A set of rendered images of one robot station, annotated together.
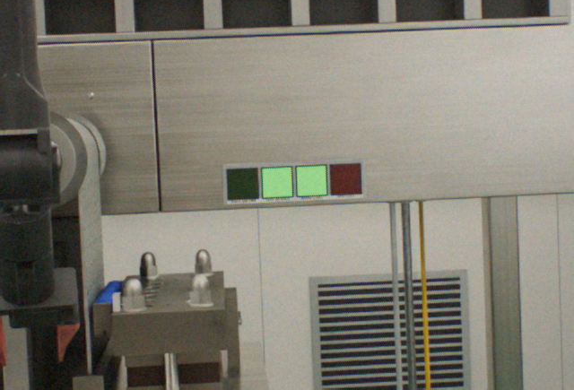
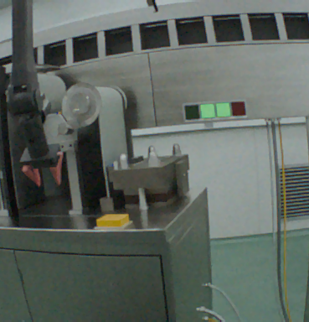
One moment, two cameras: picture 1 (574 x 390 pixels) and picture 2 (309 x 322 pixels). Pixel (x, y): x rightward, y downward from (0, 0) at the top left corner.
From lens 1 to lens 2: 0.42 m
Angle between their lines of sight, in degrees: 19
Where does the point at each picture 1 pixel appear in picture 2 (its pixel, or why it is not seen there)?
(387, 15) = (248, 38)
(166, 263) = (217, 161)
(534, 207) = not seen: outside the picture
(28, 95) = (23, 70)
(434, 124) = (274, 83)
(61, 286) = (51, 151)
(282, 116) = (207, 80)
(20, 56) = (21, 56)
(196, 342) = (150, 183)
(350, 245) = (291, 151)
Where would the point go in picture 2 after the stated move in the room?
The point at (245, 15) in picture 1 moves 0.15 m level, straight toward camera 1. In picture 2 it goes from (191, 40) to (182, 35)
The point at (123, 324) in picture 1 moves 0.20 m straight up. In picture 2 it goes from (116, 174) to (110, 110)
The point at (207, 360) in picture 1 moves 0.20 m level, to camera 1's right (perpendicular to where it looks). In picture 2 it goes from (160, 192) to (222, 188)
